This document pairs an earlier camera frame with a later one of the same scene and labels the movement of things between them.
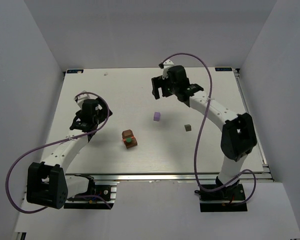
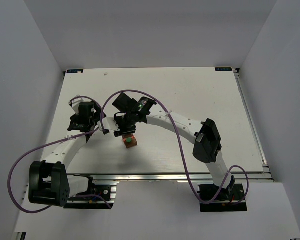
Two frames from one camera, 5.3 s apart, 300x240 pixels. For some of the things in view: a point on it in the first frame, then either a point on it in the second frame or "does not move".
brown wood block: (127, 134) does not move
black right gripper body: (158, 83) to (126, 130)
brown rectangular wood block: (132, 144) does not move
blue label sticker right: (223, 69) does not move
